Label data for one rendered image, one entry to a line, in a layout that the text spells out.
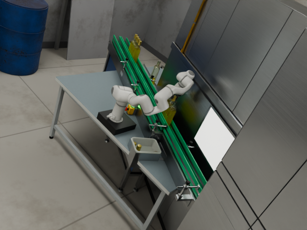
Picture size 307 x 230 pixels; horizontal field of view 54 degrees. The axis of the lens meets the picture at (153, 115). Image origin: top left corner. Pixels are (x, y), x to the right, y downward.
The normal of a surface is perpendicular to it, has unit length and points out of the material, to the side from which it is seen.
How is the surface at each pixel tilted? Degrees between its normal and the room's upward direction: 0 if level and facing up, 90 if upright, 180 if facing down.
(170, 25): 90
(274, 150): 90
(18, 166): 0
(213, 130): 90
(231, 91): 90
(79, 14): 79
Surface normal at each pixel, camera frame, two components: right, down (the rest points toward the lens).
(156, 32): -0.66, 0.18
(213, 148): -0.89, -0.10
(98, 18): 0.72, 0.42
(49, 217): 0.34, -0.79
